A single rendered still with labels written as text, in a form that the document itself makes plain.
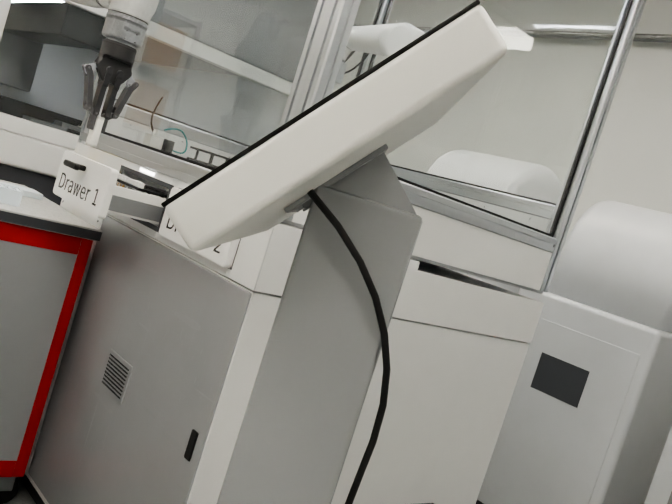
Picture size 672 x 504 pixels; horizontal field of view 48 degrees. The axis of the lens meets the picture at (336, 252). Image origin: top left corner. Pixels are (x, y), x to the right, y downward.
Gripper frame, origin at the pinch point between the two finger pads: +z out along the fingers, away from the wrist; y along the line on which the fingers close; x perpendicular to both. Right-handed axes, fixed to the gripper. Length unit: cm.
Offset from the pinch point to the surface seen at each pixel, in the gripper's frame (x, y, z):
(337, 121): -116, -28, -8
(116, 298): -0.4, 16.4, 36.8
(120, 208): -9.8, 6.4, 14.4
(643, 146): 62, 337, -85
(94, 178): -4.0, 1.3, 9.9
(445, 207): -51, 62, -8
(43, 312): 14.3, 6.3, 46.5
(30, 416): 14, 11, 74
